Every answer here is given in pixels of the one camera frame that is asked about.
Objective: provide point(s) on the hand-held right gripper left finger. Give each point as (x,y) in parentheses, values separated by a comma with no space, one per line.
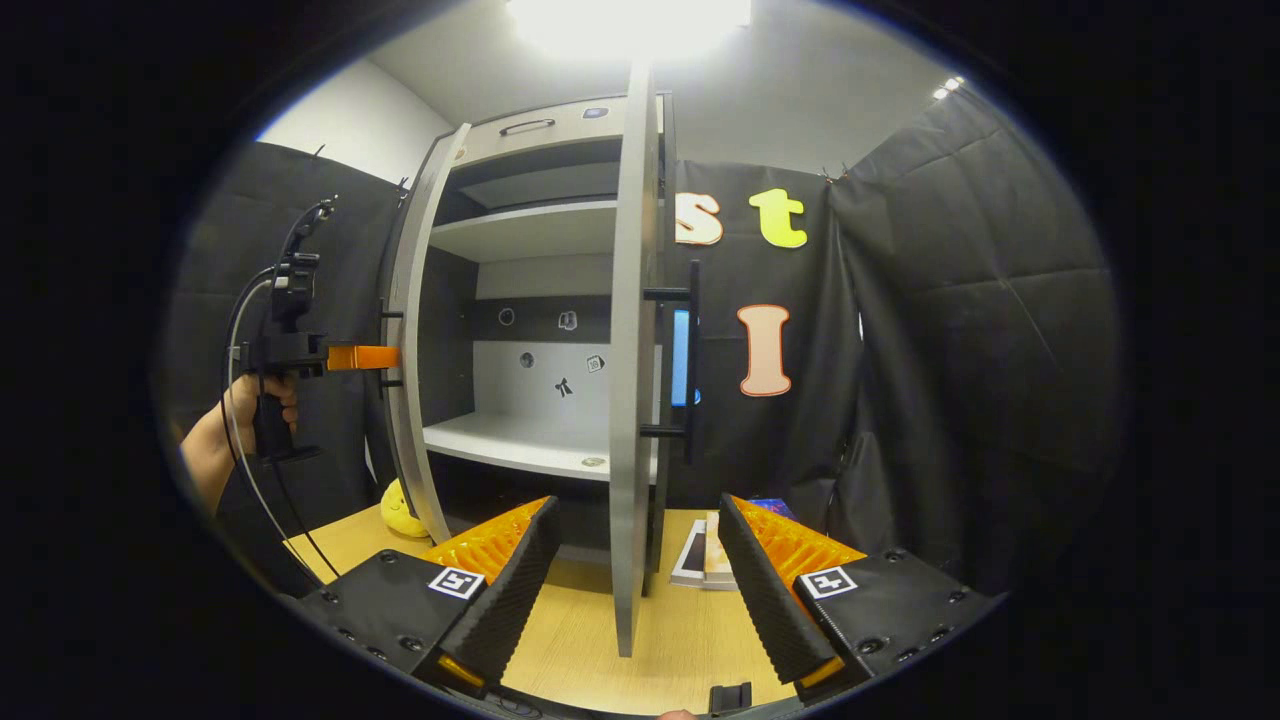
(520,590)

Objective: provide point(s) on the large ceiling light panel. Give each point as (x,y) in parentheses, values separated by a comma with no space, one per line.
(630,25)

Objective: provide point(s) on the grey cabinet door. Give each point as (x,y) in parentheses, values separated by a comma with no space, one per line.
(410,300)
(630,400)

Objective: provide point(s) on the white cover book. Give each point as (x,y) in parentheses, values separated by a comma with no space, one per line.
(690,560)

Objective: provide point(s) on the black backdrop cloth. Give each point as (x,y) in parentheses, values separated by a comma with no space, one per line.
(950,350)

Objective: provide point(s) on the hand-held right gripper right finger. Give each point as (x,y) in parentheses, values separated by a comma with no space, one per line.
(760,600)

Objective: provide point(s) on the yellow plush toy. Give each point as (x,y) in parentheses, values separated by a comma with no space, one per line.
(398,515)

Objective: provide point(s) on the small ceiling light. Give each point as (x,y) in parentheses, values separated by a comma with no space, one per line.
(948,88)

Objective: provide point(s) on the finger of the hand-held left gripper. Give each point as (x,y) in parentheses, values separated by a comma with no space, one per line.
(365,358)

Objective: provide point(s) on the grey double-door shoe cabinet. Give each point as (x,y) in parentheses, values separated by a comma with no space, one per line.
(520,440)

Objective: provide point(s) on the cream cover book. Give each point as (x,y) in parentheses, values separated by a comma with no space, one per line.
(718,555)

